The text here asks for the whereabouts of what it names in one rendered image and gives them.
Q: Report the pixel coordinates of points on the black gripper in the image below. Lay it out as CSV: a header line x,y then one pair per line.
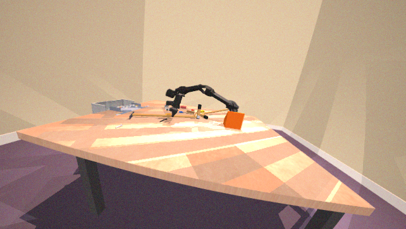
x,y
174,109

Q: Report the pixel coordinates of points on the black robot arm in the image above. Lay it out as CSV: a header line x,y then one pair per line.
x,y
182,90

